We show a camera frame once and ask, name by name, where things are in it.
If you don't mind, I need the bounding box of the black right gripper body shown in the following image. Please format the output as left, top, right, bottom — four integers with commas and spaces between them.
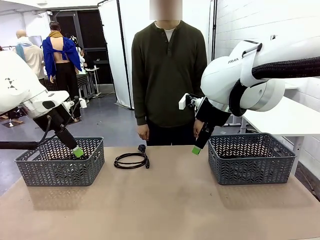
194, 96, 232, 129

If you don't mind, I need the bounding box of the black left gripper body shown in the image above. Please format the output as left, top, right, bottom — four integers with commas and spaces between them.
32, 109, 70, 133

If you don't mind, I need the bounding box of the person's right forearm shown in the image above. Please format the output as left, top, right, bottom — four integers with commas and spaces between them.
131, 82, 149, 126

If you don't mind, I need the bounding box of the person's left hand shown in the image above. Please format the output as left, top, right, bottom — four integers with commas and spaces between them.
193, 119, 205, 138

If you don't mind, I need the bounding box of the person's right hand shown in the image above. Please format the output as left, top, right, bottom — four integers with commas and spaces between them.
137, 124, 150, 141

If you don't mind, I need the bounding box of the grey plastic lattice basket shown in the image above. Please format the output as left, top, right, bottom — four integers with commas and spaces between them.
14, 136, 106, 187
207, 132, 298, 186

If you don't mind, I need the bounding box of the person in dark green sweater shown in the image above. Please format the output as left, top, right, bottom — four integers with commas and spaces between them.
131, 0, 208, 147

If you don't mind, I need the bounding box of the grey metal-legged table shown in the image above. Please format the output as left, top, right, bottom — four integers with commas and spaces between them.
78, 66, 101, 100

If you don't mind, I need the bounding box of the mannequin with beige jacket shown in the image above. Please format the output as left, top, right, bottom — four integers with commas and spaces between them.
14, 29, 46, 81

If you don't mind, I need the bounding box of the white table with white legs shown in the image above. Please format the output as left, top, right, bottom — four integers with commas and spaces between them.
232, 96, 320, 173

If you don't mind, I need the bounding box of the mannequin with blue shirt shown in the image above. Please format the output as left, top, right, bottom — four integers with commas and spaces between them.
41, 21, 83, 123

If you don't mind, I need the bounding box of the dark-haired person in white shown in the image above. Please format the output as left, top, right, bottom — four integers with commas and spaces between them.
78, 47, 89, 70

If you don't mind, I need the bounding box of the white humanoid figure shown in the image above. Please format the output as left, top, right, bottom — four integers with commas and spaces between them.
67, 33, 81, 51

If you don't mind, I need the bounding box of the white folding screen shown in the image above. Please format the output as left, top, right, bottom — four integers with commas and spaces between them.
97, 0, 218, 111

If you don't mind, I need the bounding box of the dark glazed door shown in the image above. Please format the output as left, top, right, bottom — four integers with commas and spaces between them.
51, 9, 109, 87

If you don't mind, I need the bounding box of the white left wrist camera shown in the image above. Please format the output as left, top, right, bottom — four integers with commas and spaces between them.
63, 96, 88, 118

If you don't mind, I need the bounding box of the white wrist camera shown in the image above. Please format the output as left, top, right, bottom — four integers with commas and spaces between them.
63, 96, 88, 118
178, 92, 202, 111

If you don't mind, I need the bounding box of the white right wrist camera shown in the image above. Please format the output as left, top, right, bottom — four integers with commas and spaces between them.
178, 92, 202, 111

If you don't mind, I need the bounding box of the black right arm cable sleeve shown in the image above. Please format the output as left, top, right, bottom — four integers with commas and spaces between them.
228, 56, 320, 118

